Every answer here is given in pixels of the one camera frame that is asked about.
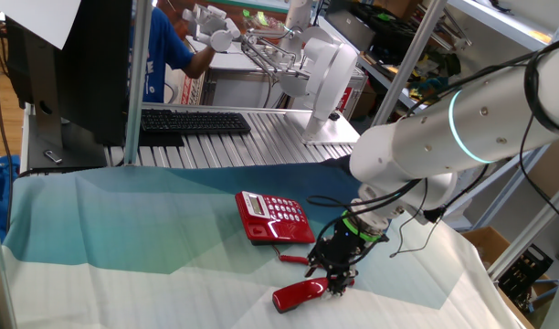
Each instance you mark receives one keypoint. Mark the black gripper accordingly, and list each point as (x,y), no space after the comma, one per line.
(348,249)

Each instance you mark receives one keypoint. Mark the red telephone handset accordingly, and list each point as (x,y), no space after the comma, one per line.
(298,292)

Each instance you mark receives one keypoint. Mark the slim silver background robot arm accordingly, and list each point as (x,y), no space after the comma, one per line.
(298,13)

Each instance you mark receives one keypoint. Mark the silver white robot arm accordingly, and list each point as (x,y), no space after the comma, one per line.
(444,137)

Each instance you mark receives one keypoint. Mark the red telephone base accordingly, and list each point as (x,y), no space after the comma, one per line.
(270,224)

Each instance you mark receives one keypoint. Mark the brown cardboard box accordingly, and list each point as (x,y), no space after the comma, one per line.
(485,242)

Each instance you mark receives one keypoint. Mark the black plastic crate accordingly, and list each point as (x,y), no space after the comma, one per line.
(521,274)

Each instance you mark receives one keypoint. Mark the black computer keyboard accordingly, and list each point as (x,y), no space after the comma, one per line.
(193,122)

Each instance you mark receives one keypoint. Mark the white haptic control device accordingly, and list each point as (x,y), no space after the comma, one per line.
(330,68)

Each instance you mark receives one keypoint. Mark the white background desk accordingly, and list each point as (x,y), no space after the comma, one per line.
(234,91)

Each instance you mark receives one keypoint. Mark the blue green white tablecloth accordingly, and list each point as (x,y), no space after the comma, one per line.
(124,228)

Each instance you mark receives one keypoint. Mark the white box red print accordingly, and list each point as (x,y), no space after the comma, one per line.
(188,93)

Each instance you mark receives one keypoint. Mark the person in blue shirt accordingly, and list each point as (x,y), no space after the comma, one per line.
(163,55)

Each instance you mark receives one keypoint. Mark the grey black monitor stand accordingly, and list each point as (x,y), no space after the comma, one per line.
(69,151)

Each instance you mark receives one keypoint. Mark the silver usb stick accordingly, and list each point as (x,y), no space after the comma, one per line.
(52,156)

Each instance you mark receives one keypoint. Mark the grey metal shelf rack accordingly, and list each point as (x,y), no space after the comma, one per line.
(503,25)

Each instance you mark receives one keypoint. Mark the black computer monitor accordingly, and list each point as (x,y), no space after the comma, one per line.
(92,68)

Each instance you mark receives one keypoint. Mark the white paper sheet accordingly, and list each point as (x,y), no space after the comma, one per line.
(42,18)

